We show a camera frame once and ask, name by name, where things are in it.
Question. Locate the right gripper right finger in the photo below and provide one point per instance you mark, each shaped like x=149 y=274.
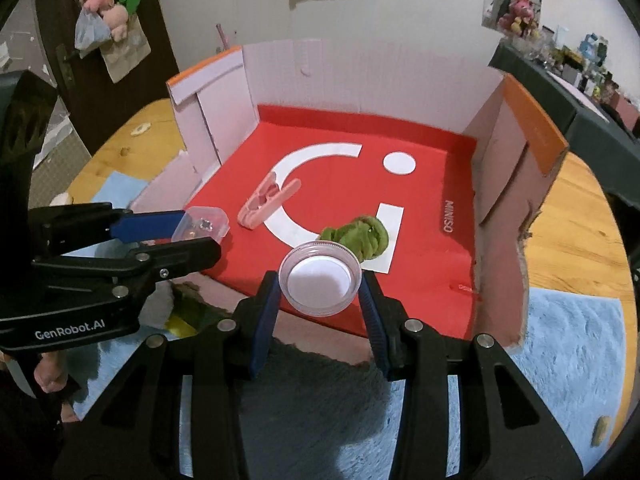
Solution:
x=505 y=429

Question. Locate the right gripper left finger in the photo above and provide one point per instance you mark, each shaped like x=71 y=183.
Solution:
x=172 y=410

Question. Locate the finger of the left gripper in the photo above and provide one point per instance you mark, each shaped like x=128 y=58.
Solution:
x=133 y=228
x=163 y=261

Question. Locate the small clear plastic box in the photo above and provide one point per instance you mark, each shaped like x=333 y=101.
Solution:
x=198 y=222

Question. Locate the pink clothes peg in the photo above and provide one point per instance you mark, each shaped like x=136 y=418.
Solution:
x=266 y=199

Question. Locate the round clear plastic lid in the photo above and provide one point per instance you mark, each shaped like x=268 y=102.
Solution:
x=320 y=278

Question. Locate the green yarn bundle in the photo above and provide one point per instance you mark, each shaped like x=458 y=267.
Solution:
x=365 y=236

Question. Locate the person's left hand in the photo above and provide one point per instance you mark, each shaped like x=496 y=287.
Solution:
x=51 y=374

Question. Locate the small yellow sponge piece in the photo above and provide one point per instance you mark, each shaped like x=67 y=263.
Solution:
x=600 y=430

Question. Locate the small paper scrap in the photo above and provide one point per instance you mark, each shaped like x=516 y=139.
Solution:
x=140 y=129

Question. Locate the dark wooden door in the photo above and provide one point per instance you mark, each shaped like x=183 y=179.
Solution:
x=105 y=87

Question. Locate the light blue fluffy towel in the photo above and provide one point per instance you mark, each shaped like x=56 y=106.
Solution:
x=307 y=416

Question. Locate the pink plush toys on door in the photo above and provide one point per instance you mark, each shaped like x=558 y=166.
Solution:
x=102 y=21

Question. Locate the orange cardboard box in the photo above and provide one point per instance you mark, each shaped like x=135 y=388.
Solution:
x=455 y=159

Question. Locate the dark cloth side table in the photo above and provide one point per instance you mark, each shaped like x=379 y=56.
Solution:
x=606 y=148

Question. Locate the pink bunny plush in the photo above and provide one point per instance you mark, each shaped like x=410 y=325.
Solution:
x=519 y=19

